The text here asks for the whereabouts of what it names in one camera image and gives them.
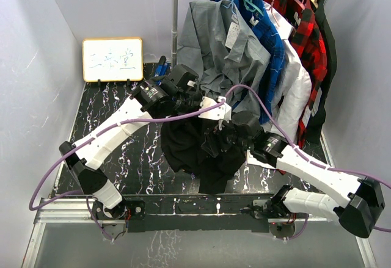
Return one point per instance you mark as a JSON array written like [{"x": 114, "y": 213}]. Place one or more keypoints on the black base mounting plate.
[{"x": 172, "y": 212}]

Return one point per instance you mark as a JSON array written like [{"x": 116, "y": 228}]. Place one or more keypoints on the aluminium frame rail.
[{"x": 67, "y": 234}]

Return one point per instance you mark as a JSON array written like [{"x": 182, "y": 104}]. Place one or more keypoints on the teal hanger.
[{"x": 253, "y": 6}]

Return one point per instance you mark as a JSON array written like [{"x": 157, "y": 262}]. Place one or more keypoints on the whiteboard with yellow frame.
[{"x": 112, "y": 59}]

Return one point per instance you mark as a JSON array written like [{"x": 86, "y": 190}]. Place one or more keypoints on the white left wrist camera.
[{"x": 215, "y": 109}]

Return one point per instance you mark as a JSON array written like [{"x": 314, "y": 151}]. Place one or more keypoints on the red black plaid shirt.
[{"x": 308, "y": 42}]

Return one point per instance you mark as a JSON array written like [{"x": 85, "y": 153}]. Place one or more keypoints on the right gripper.
[{"x": 215, "y": 134}]

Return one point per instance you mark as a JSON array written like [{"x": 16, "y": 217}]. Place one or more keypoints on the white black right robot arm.
[{"x": 355, "y": 203}]

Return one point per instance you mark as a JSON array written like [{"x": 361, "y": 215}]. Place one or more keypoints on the black hanging jacket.
[{"x": 318, "y": 113}]

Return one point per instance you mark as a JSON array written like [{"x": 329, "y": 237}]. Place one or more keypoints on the pink hanger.
[{"x": 278, "y": 10}]

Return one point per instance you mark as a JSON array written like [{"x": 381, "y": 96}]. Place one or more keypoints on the white shirt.
[{"x": 293, "y": 88}]

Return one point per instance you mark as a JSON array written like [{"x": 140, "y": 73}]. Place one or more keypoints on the blue plaid shirt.
[{"x": 267, "y": 34}]

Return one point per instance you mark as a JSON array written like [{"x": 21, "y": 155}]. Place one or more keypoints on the blue stapler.
[{"x": 162, "y": 66}]

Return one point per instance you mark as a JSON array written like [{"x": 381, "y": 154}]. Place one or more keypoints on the grey shirt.
[{"x": 218, "y": 44}]

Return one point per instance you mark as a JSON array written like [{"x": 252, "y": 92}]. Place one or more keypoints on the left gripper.
[{"x": 198, "y": 96}]

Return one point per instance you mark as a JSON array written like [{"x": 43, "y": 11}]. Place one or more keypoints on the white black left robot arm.
[{"x": 159, "y": 97}]

